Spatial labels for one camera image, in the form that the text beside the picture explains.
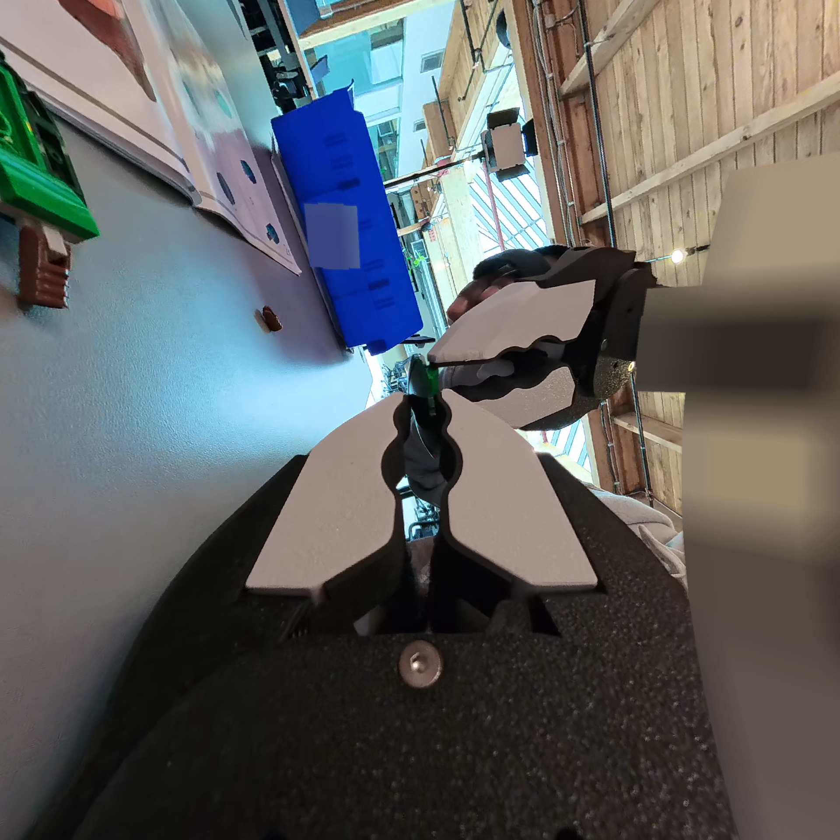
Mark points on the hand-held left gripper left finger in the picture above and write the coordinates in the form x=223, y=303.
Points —
x=328, y=512

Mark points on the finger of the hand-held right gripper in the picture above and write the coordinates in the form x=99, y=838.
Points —
x=538, y=400
x=525, y=315

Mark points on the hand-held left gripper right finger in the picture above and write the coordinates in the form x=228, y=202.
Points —
x=518, y=512

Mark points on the green leaf brick assembly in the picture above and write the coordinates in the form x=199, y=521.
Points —
x=431, y=380
x=39, y=190

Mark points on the grey desk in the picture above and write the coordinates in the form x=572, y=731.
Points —
x=131, y=426

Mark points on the person's right hand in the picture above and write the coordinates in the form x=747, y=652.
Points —
x=469, y=298

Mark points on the studio light panel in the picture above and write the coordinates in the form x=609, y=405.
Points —
x=508, y=148

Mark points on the small brown brick piece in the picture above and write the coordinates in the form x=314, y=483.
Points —
x=269, y=318

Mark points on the blue plastic bin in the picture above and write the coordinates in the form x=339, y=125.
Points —
x=341, y=164

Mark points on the instruction booklet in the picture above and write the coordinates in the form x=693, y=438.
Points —
x=210, y=131

